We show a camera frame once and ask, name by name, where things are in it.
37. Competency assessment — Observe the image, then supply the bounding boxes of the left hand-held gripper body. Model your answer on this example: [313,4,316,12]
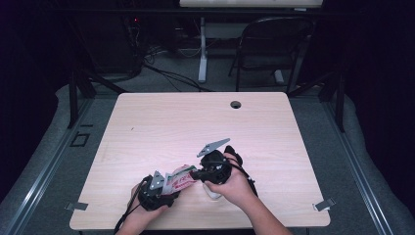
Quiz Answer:
[137,170,180,212]

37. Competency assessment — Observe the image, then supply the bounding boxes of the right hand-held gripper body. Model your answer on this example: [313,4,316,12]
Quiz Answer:
[195,137,233,184]

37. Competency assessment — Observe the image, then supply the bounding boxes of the pink plastic bag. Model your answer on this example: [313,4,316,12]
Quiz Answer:
[161,164,199,196]

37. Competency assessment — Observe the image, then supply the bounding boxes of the clear container with black lid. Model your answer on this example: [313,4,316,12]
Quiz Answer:
[203,145,244,201]

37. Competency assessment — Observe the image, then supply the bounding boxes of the person's left hand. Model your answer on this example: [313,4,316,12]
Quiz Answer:
[130,182,170,226]

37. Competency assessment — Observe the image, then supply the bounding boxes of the person's right hand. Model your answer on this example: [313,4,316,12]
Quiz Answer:
[205,158,258,210]

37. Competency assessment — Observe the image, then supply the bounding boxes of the grey metal table clip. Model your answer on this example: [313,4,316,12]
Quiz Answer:
[64,201,89,212]
[312,198,337,212]

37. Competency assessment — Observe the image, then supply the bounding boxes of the white desk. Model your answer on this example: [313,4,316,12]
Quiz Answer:
[179,0,324,85]

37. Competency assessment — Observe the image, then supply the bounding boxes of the black metal stand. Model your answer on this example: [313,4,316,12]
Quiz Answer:
[288,70,346,133]
[67,68,128,129]

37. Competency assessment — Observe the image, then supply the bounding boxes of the black folding chair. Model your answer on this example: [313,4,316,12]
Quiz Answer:
[228,16,316,94]

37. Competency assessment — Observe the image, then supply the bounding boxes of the black computer tower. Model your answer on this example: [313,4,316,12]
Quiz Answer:
[81,13,145,74]

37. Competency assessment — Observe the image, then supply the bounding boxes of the left hand-held gripper cable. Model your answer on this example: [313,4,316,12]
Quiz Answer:
[113,178,145,234]

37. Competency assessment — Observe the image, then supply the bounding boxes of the hand-held gripper cable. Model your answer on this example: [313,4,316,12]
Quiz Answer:
[113,178,145,234]
[228,161,258,199]

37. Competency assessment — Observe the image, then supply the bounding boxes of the right hand-held gripper cable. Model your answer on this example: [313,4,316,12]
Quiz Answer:
[228,161,258,199]

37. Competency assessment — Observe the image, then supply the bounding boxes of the black floor cables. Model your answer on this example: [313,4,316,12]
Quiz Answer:
[143,45,213,93]

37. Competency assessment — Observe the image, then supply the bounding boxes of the metal floor rail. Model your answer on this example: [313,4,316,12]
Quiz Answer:
[321,97,395,235]
[3,97,96,235]

